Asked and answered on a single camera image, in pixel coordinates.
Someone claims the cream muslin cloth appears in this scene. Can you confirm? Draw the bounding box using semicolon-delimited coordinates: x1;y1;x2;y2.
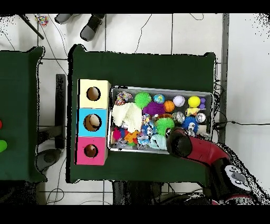
111;102;144;133

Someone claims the green spiky ball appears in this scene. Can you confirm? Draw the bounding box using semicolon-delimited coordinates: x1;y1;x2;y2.
134;91;152;110
156;117;176;136

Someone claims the shallow clear mesh bin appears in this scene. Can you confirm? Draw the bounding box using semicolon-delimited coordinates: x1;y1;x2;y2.
107;86;214;156

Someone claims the wooden box with three holes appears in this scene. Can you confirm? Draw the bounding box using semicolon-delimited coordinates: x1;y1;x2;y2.
75;79;112;166

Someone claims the purple spiky ball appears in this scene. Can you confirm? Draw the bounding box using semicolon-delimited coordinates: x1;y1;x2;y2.
142;101;166;117

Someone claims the orange plastic toy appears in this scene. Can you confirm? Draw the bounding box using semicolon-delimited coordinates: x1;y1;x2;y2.
124;129;140;144

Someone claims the blue globe ball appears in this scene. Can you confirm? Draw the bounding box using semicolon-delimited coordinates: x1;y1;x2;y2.
153;93;166;105

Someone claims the orange basketball toy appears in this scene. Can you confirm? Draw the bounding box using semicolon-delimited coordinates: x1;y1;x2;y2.
163;100;176;113

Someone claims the mint green cloth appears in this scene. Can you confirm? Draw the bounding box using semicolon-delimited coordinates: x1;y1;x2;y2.
148;134;168;151

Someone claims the white baseball toy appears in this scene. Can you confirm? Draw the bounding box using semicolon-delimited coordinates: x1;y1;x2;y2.
172;95;186;107

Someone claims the blue fuzzy monster toy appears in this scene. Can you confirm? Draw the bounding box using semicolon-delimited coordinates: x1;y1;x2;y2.
181;116;199;133

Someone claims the smooth yellow ball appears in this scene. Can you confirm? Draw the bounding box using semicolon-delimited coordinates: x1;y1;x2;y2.
187;95;201;108

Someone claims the side table with green cloth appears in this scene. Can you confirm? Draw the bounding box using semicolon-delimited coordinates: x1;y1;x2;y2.
0;46;45;183

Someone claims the small colourful object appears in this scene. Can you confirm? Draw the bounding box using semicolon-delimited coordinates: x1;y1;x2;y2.
34;14;49;27

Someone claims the black rod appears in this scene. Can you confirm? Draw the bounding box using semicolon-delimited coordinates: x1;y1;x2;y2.
16;14;45;40

